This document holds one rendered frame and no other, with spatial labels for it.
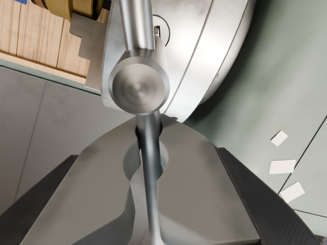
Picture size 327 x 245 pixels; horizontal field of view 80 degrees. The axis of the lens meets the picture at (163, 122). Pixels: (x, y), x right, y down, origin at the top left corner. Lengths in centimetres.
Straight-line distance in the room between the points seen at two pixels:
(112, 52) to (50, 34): 40
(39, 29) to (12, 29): 6
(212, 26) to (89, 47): 21
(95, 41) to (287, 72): 27
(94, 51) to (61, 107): 130
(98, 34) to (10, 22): 34
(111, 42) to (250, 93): 16
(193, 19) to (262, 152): 16
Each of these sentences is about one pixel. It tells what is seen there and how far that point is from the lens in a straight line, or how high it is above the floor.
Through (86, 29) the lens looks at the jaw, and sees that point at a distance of 36.
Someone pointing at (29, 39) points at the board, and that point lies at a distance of 64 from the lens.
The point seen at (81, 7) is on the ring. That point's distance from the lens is 36.
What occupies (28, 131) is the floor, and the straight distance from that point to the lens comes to 181.
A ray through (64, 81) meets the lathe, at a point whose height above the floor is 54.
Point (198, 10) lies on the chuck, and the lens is 22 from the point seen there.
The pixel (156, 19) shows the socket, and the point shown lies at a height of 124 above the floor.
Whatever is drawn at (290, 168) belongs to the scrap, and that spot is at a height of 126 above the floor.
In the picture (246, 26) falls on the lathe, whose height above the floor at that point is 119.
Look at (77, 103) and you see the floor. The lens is 159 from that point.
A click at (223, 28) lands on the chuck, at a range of 22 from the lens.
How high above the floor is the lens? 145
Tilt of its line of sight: 70 degrees down
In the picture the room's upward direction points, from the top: 168 degrees clockwise
